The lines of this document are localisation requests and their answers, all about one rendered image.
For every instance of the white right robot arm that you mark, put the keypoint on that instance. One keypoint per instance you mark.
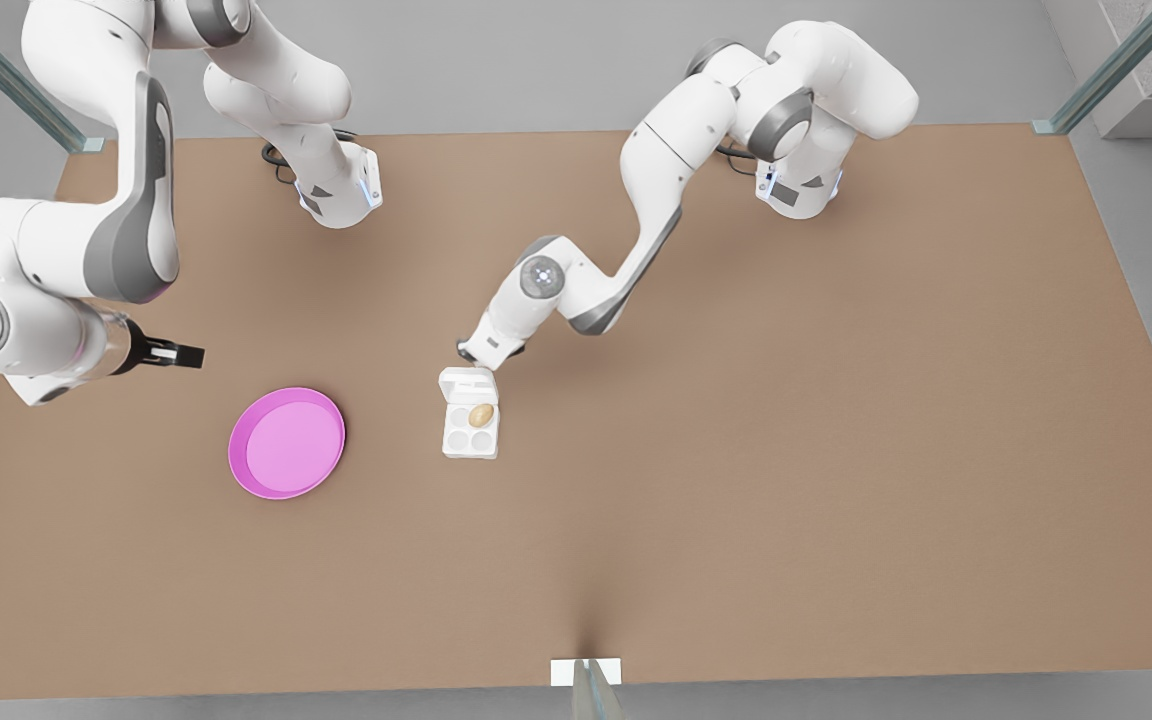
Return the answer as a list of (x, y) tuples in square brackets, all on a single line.
[(136, 230)]

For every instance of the pink round plate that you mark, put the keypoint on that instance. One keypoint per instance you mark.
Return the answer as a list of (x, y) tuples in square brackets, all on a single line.
[(286, 443)]

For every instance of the brown egg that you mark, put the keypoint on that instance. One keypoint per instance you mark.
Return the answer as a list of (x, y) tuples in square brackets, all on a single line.
[(481, 415)]

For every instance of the silver frame post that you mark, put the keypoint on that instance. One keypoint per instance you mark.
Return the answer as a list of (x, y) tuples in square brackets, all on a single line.
[(588, 685), (11, 78), (1111, 70)]

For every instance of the white egg box lid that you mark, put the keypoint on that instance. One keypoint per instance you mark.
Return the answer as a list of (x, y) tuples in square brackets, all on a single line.
[(464, 385)]

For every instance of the white egg box base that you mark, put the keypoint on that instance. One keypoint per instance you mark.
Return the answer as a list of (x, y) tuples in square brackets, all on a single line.
[(458, 437)]

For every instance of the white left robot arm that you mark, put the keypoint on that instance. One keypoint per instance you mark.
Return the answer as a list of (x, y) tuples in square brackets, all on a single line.
[(656, 170)]

